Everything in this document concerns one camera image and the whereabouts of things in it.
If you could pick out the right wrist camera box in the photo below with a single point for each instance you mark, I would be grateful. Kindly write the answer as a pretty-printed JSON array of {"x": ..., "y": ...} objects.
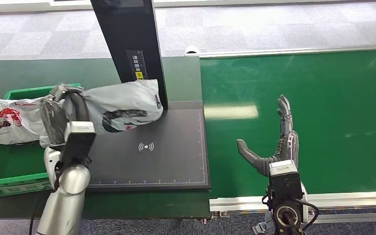
[{"x": 285, "y": 178}]

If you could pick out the aluminium conveyor frame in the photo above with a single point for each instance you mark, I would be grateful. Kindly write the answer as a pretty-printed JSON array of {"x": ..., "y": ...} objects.
[{"x": 240, "y": 204}]

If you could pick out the grey metal bracket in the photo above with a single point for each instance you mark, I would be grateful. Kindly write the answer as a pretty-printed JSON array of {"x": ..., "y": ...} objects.
[{"x": 264, "y": 225}]

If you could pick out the green plastic crate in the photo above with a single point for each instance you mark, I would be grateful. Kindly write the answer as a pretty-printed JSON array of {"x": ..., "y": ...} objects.
[{"x": 9, "y": 165}]

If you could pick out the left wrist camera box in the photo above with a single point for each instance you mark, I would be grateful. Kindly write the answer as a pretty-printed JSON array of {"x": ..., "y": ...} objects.
[{"x": 77, "y": 139}]

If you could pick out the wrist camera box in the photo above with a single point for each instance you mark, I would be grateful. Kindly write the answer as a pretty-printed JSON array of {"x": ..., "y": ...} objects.
[
  {"x": 285, "y": 178},
  {"x": 77, "y": 139}
]

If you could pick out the grey poly mailer package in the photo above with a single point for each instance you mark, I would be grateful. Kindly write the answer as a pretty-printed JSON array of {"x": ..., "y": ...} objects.
[{"x": 123, "y": 103}]

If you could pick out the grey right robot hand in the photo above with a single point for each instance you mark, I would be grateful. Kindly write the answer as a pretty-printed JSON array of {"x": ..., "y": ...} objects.
[{"x": 285, "y": 149}]

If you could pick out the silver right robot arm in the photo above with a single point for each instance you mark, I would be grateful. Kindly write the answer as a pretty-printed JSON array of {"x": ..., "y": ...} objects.
[{"x": 288, "y": 214}]

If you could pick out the green conveyor belt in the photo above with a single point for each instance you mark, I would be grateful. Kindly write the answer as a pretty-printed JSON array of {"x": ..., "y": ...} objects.
[{"x": 337, "y": 97}]

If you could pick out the white poly mailer red print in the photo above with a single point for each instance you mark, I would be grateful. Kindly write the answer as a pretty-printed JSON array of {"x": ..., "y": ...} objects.
[{"x": 9, "y": 123}]

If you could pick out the black inbound scanner machine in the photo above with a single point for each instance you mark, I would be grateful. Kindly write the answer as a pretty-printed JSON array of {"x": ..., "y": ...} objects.
[{"x": 162, "y": 162}]

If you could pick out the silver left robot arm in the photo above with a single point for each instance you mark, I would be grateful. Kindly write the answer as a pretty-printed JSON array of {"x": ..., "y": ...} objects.
[{"x": 64, "y": 194}]

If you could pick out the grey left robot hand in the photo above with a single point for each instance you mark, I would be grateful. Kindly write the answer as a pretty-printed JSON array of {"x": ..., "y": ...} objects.
[{"x": 56, "y": 113}]

